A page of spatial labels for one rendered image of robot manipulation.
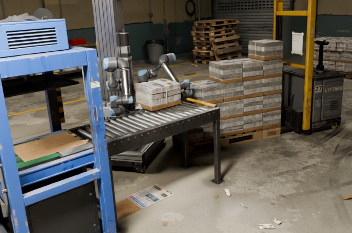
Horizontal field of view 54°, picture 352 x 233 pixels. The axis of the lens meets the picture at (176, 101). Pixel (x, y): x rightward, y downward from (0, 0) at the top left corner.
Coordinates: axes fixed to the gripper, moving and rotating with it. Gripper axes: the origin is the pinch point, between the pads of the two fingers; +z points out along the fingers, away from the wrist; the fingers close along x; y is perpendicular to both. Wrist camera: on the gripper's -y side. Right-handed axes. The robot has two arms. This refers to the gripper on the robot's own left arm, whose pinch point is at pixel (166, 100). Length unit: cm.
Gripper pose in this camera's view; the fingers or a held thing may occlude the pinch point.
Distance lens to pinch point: 381.8
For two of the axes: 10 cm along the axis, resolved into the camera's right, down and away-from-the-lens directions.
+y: -0.4, -9.6, -2.7
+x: 6.4, 1.8, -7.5
